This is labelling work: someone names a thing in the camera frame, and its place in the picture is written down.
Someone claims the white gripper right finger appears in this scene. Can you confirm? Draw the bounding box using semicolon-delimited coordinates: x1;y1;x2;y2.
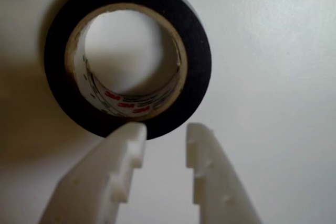
186;122;263;224

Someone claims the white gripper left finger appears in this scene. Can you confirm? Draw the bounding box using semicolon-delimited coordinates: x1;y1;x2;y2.
38;122;148;224

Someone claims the black tape roll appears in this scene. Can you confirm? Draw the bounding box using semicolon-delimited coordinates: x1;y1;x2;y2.
44;0;213;141

